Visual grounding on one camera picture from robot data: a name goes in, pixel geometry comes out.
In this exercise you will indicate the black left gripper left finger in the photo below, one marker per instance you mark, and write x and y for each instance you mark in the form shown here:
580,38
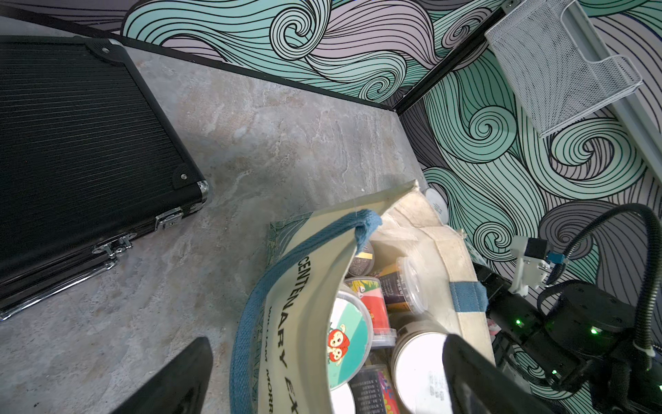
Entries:
179,387

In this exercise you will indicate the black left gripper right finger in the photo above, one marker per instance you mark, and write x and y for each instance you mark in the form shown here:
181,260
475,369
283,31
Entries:
476,386

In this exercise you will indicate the cream canvas tote bag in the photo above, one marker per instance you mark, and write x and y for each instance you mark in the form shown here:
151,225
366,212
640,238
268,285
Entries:
279,360

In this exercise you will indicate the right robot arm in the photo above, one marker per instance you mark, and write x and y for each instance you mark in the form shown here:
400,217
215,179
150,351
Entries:
567,336

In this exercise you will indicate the red tomato seed jar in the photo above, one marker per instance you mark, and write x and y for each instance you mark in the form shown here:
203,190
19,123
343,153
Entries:
369,291

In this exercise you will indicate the black ribbed hard case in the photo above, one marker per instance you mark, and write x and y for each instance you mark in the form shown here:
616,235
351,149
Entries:
89,163

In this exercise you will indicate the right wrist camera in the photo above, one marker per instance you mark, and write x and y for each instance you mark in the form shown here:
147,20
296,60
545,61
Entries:
534,263

